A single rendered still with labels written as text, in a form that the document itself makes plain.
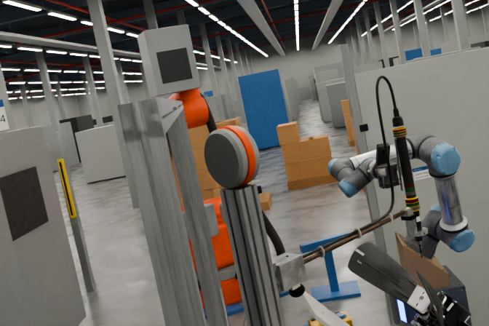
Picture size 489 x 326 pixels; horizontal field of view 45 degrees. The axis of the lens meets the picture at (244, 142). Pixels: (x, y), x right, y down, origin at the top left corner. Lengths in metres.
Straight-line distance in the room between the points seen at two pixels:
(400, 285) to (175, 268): 1.49
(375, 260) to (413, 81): 2.07
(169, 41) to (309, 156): 6.09
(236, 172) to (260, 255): 0.23
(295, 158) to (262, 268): 9.78
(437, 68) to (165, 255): 3.51
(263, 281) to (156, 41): 4.33
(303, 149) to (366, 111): 7.44
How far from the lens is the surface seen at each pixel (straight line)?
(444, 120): 4.05
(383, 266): 2.08
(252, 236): 1.50
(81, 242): 7.52
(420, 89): 3.99
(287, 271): 1.59
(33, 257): 5.73
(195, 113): 5.79
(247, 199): 1.48
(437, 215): 2.83
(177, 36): 5.73
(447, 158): 2.49
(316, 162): 11.30
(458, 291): 2.85
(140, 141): 0.61
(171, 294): 0.64
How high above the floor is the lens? 2.04
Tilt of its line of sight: 5 degrees down
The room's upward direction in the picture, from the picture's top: 12 degrees counter-clockwise
